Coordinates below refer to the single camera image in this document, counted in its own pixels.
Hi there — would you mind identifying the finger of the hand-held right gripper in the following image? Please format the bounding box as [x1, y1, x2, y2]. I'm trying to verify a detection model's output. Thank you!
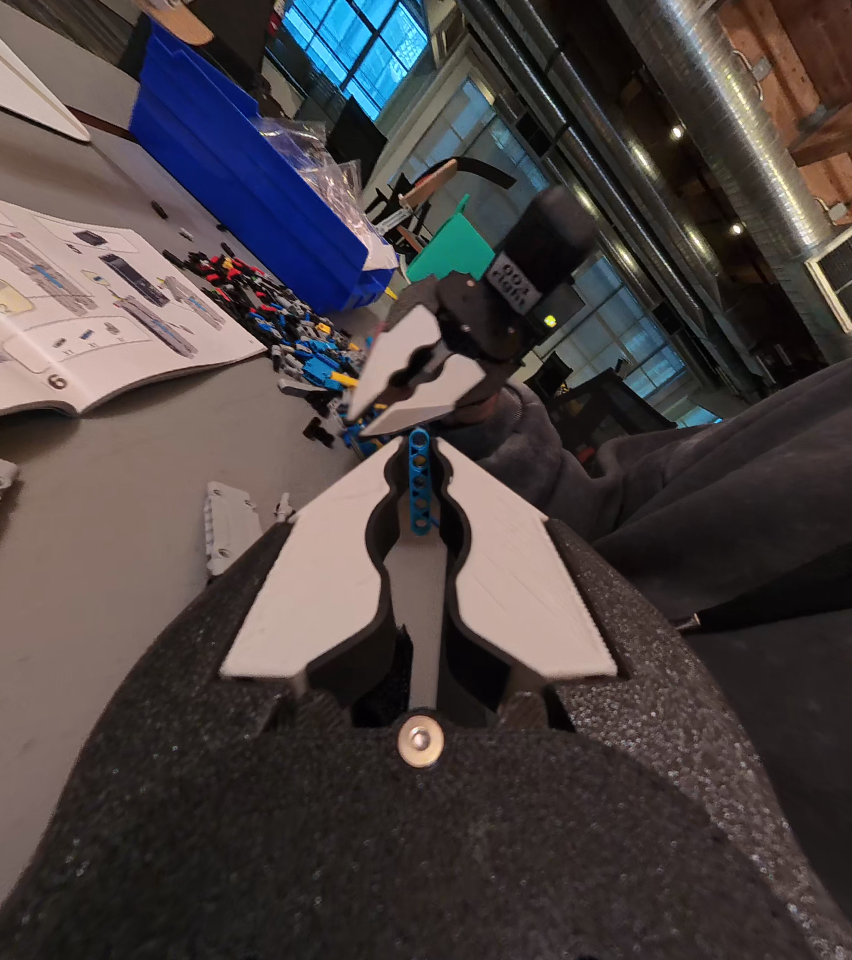
[347, 306, 444, 421]
[362, 352, 485, 438]

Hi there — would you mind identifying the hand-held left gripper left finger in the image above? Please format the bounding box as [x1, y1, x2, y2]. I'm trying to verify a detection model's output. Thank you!
[219, 437, 406, 710]

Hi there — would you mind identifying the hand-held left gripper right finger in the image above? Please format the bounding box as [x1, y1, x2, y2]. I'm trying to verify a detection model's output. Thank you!
[433, 438, 618, 710]

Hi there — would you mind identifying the blue brick beam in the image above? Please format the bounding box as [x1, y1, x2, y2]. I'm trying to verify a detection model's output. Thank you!
[407, 427, 434, 538]

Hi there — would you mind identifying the grey brick frame piece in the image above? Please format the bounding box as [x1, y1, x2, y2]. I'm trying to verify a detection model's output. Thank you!
[204, 480, 265, 579]

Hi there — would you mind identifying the pile of small brick parts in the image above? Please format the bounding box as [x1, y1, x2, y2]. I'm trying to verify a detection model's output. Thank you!
[148, 198, 399, 460]

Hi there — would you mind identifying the person's right forearm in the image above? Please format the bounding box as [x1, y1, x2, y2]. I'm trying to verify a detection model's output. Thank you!
[463, 360, 852, 595]

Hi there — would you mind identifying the grey desk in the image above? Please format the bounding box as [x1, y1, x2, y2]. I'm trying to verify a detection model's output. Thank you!
[0, 0, 412, 954]

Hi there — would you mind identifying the person's right hand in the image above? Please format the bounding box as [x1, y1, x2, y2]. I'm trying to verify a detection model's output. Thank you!
[456, 384, 522, 430]

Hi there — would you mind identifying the black monitor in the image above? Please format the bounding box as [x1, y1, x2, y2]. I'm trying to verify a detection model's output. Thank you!
[533, 287, 586, 340]

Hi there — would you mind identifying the teal plastic bin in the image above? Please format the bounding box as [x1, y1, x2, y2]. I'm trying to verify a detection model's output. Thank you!
[405, 193, 500, 284]

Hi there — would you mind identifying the small clear plastic bag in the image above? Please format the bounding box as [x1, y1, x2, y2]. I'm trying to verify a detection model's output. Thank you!
[257, 112, 399, 273]

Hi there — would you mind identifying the blue plastic bin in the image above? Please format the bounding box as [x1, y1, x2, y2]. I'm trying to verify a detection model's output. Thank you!
[129, 18, 402, 316]

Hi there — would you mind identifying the blue-lit paned window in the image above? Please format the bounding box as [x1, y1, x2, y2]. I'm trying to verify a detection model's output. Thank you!
[268, 0, 432, 123]

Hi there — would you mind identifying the open instruction booklet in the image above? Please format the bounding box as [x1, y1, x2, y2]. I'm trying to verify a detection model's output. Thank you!
[0, 183, 270, 438]

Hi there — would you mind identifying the silver ventilation duct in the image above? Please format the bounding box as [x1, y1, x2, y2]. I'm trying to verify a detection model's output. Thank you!
[463, 0, 852, 361]

